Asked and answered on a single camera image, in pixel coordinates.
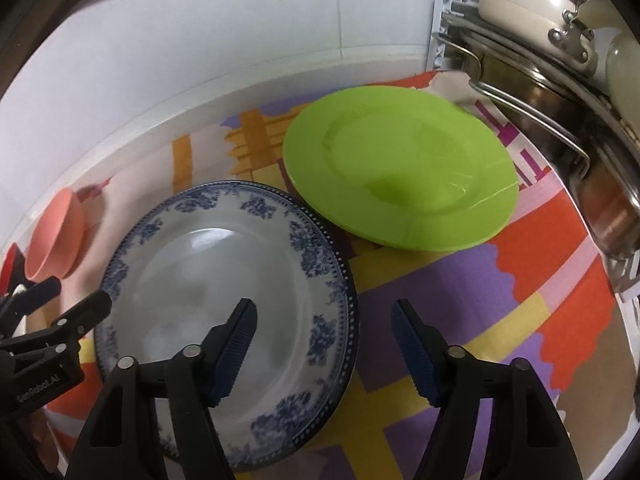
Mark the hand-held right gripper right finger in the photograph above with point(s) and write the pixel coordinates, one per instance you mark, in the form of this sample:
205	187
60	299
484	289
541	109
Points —
415	360

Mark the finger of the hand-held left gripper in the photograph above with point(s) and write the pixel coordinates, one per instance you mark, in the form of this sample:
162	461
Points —
40	291
87	310

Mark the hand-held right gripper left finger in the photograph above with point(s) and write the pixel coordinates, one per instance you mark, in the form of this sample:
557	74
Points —
237	355

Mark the red and black bowl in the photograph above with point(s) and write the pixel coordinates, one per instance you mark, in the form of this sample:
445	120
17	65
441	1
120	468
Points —
9	270

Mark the pink bowl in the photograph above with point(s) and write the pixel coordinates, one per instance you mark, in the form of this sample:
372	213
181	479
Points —
55	235

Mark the blue floral white plate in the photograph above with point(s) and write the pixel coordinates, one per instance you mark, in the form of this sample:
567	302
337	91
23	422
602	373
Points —
165	270

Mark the green plate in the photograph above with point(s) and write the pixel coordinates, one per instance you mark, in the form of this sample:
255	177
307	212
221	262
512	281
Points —
400	160

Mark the colourful patterned mat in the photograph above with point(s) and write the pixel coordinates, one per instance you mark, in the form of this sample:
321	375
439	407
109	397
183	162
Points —
450	280

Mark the white plastic dish rack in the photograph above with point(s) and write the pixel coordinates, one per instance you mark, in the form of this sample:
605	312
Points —
442	20

